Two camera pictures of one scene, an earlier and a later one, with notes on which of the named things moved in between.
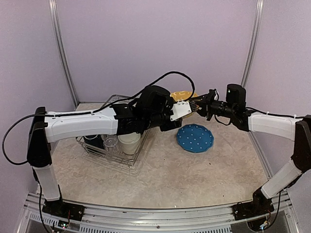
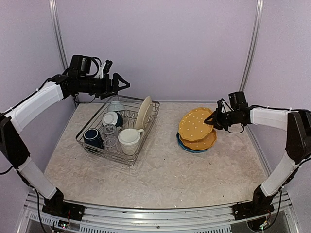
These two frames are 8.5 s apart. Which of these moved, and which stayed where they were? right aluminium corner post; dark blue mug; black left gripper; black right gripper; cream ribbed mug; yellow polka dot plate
Moved: black left gripper; black right gripper; yellow polka dot plate
Stayed: right aluminium corner post; dark blue mug; cream ribbed mug
